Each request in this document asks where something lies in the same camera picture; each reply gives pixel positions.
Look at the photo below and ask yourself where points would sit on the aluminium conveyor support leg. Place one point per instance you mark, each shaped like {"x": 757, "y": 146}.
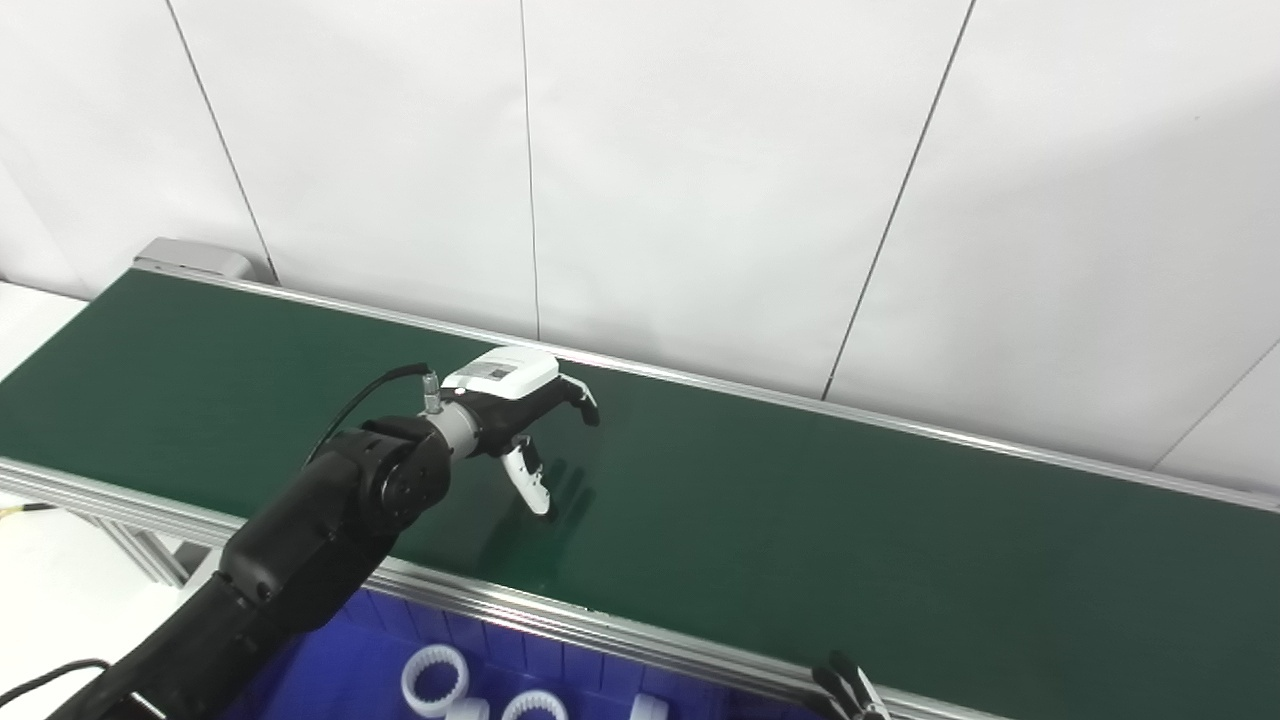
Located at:
{"x": 150, "y": 550}

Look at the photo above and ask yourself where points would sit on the blue bin with white rings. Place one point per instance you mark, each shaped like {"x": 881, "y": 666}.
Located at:
{"x": 350, "y": 670}

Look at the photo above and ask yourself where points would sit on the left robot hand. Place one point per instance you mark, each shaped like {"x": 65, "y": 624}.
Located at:
{"x": 500, "y": 375}

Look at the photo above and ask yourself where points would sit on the grey conveyor end cap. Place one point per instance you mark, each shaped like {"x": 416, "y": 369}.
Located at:
{"x": 190, "y": 258}

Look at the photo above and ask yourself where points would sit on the green conveyor belt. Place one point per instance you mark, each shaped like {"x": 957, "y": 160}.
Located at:
{"x": 500, "y": 605}
{"x": 800, "y": 520}

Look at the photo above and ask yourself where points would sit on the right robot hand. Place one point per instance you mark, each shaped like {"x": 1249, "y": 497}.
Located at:
{"x": 850, "y": 700}

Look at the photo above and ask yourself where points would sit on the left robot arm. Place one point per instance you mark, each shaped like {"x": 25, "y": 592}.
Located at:
{"x": 320, "y": 530}

